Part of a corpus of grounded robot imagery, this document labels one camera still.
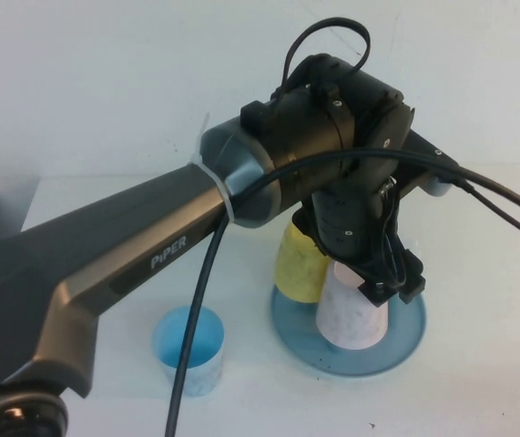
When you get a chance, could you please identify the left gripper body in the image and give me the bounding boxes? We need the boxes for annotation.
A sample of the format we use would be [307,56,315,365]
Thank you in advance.
[293,181,425,307]

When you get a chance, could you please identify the pink plastic cup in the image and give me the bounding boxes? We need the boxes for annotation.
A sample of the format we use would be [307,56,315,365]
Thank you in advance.
[315,261,389,351]

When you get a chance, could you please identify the yellow plastic cup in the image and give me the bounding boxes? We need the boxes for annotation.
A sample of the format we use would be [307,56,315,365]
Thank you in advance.
[273,221,329,304]

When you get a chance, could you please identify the blue cup stand white caps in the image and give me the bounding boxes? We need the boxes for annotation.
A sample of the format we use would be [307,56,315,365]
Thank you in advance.
[270,281,427,378]

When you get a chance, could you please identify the blue plastic cup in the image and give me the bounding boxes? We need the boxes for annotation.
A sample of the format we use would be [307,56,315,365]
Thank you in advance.
[151,305,226,400]

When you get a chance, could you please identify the white zip tie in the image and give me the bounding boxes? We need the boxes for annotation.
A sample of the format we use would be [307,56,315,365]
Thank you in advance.
[189,113,238,225]

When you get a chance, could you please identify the wrist camera with black bracket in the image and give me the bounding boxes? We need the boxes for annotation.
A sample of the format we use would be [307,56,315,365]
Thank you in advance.
[393,129,470,199]

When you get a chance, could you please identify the long black camera cable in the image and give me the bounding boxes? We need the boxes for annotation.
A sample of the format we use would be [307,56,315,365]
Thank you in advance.
[164,147,520,437]

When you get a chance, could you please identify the black looped cable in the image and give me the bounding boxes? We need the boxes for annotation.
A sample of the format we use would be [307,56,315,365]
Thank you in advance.
[280,15,373,99]

